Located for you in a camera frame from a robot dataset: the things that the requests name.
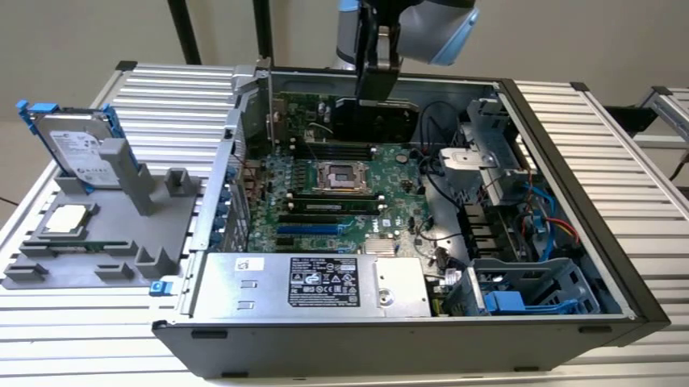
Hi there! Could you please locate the small silver heatsink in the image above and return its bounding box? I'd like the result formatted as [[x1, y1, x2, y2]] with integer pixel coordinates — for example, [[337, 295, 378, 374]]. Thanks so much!
[[365, 238, 401, 256]]

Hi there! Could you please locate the green motherboard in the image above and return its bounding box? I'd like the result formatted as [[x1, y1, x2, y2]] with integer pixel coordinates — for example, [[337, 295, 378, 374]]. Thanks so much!
[[244, 139, 463, 280]]

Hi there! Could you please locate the hard disk in blue carrier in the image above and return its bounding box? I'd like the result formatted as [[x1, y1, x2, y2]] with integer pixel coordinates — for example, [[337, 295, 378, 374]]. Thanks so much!
[[15, 99, 126, 194]]

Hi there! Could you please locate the black wire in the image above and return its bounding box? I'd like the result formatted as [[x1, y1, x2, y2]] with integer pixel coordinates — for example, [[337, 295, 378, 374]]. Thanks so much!
[[418, 100, 458, 170]]

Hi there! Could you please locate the black stand pole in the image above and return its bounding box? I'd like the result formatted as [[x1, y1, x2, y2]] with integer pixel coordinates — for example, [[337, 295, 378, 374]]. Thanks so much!
[[166, 0, 203, 65], [251, 0, 276, 69]]

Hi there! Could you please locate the silver CPU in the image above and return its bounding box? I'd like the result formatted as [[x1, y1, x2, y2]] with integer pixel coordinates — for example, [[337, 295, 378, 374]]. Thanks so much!
[[41, 204, 91, 235]]

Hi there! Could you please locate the grey plastic disk bay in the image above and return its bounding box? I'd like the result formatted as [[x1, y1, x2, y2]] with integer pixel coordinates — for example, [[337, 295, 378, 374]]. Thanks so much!
[[449, 257, 602, 318]]

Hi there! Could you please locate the black expansion slot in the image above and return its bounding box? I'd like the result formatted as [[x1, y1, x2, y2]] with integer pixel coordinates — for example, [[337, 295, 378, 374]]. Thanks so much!
[[278, 213, 347, 225]]

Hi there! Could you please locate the grey parts rack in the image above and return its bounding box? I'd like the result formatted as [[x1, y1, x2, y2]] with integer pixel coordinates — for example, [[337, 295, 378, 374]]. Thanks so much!
[[0, 139, 203, 292]]

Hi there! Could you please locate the silver metal bracket plate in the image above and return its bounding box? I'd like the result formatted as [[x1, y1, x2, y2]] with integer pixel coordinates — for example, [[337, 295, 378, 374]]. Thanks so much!
[[438, 147, 497, 173]]

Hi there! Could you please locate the CPU socket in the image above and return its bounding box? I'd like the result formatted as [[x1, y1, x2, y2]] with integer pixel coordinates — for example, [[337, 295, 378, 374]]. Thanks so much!
[[311, 160, 374, 190]]

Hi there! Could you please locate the blue disk carrier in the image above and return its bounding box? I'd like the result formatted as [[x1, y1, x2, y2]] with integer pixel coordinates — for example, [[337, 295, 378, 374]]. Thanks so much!
[[482, 291, 600, 316]]

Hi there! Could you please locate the grey metal drive cage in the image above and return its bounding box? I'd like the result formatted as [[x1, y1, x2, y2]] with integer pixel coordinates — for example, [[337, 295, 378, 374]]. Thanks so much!
[[458, 98, 541, 207]]

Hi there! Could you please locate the aluminium side table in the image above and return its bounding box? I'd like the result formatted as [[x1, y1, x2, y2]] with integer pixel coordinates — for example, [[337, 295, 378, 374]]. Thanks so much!
[[632, 85, 689, 190]]

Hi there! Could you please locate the RAM stick with white label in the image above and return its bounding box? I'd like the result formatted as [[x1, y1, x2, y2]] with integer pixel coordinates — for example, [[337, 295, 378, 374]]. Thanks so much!
[[292, 201, 379, 213]]

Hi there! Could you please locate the silver power supply unit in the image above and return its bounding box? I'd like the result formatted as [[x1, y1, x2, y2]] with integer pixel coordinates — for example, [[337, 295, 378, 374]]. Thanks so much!
[[191, 252, 435, 320]]

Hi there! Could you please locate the graphics card with black shroud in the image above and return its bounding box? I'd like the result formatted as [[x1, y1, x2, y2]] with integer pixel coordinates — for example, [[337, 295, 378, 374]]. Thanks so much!
[[263, 91, 422, 144]]

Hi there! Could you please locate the open black PC case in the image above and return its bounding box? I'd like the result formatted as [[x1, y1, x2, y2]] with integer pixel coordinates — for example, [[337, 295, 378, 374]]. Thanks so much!
[[152, 64, 673, 381]]

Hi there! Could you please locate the blue expansion slot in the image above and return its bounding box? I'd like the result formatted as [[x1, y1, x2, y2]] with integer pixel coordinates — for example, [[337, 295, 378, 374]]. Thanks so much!
[[275, 224, 347, 237]]

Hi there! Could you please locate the blue wire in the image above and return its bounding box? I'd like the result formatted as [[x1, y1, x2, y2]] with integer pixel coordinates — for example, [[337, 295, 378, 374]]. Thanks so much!
[[519, 181, 558, 265]]

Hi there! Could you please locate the black disk bay rack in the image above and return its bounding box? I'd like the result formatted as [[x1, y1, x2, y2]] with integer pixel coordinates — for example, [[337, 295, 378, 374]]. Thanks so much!
[[457, 201, 534, 261]]

